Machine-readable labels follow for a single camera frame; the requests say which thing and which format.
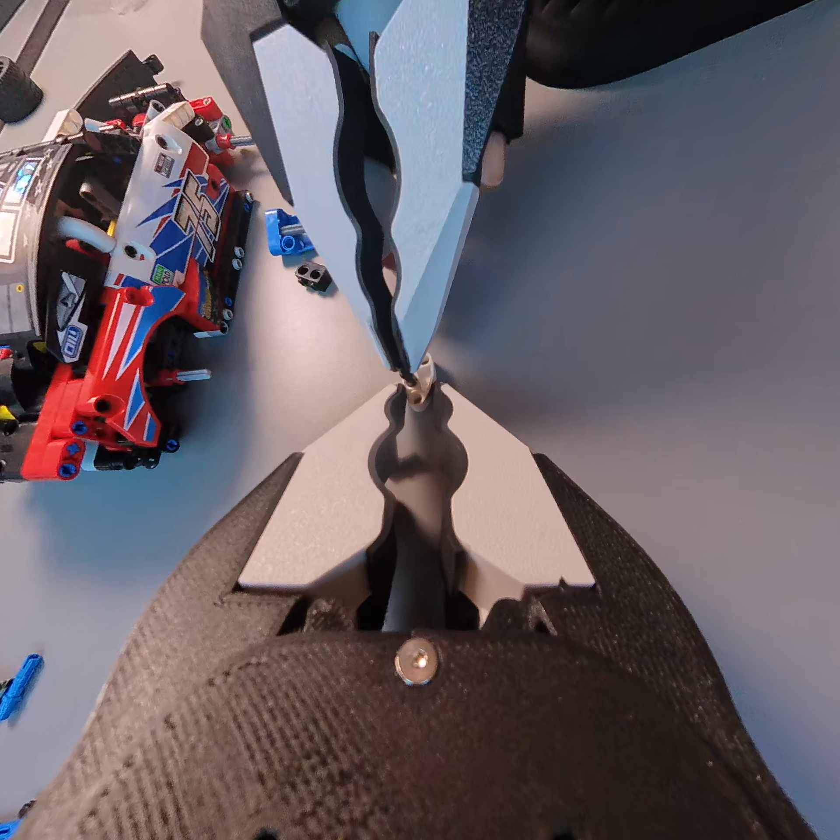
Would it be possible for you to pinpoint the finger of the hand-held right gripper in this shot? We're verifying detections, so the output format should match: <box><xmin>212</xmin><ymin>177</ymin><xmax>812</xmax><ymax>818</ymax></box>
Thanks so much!
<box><xmin>369</xmin><ymin>0</ymin><xmax>481</xmax><ymax>374</ymax></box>
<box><xmin>251</xmin><ymin>18</ymin><xmax>413</xmax><ymax>383</ymax></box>

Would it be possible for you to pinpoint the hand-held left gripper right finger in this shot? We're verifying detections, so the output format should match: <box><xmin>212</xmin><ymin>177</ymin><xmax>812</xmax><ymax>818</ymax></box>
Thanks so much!
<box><xmin>434</xmin><ymin>382</ymin><xmax>597</xmax><ymax>622</ymax></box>

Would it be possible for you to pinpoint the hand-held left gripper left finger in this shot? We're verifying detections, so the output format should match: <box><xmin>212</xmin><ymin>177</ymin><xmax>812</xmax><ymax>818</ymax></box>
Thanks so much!
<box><xmin>238</xmin><ymin>384</ymin><xmax>408</xmax><ymax>626</ymax></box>

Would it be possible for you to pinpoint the person's right hand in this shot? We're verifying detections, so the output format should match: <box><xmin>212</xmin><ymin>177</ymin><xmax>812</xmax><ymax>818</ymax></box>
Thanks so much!
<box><xmin>481</xmin><ymin>128</ymin><xmax>508</xmax><ymax>193</ymax></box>

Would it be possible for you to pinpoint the black lego tyre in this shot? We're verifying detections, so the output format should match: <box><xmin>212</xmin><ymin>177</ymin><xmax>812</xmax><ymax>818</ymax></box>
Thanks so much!
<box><xmin>0</xmin><ymin>56</ymin><xmax>45</xmax><ymax>123</ymax></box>

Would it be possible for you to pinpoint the lego race car model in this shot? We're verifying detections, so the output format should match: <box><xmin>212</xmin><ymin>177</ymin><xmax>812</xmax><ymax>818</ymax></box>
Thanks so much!
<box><xmin>0</xmin><ymin>52</ymin><xmax>258</xmax><ymax>484</ymax></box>

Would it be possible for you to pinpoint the long blue lego pin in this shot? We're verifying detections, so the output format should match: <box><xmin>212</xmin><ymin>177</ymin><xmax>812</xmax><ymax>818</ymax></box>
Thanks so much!
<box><xmin>0</xmin><ymin>654</ymin><xmax>46</xmax><ymax>723</ymax></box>

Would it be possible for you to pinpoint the blue lego panel piece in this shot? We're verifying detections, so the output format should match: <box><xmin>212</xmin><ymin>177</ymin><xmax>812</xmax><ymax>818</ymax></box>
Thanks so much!
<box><xmin>264</xmin><ymin>209</ymin><xmax>316</xmax><ymax>257</ymax></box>

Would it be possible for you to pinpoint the white lego liftarm piece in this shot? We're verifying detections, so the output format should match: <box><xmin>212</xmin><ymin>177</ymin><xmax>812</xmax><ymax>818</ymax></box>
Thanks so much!
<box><xmin>403</xmin><ymin>354</ymin><xmax>438</xmax><ymax>412</ymax></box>

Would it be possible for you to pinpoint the black wrist rest pad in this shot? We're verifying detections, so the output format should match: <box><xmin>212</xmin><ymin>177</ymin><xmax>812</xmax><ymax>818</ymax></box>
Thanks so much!
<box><xmin>525</xmin><ymin>0</ymin><xmax>818</xmax><ymax>90</ymax></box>

